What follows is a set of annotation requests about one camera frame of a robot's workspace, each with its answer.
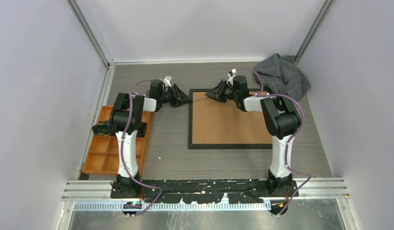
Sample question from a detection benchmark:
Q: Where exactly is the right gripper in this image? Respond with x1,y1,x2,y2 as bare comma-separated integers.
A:
206,80,239,104

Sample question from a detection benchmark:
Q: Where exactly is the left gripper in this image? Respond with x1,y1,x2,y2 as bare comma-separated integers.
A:
160,85,192,108

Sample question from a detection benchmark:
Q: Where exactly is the black picture frame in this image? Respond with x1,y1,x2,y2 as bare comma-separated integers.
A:
188,89,272,150

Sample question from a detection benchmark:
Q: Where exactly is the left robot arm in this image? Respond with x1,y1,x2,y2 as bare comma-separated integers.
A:
110,79,192,198

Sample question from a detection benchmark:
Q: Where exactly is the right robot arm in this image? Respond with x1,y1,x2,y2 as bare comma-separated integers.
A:
205,75,303,197

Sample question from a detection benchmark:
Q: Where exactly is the grey checked cloth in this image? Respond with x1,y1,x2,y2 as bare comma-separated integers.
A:
253,53,311,101

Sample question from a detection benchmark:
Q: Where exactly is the orange wooden divided tray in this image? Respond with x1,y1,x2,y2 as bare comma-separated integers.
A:
81,112,153,176

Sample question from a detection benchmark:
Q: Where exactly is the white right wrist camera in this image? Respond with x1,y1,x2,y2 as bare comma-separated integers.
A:
227,69,237,85

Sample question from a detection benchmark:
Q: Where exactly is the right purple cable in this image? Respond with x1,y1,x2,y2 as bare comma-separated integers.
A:
229,68,312,217

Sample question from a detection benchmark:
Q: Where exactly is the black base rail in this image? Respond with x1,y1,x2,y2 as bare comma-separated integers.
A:
110,178,299,205

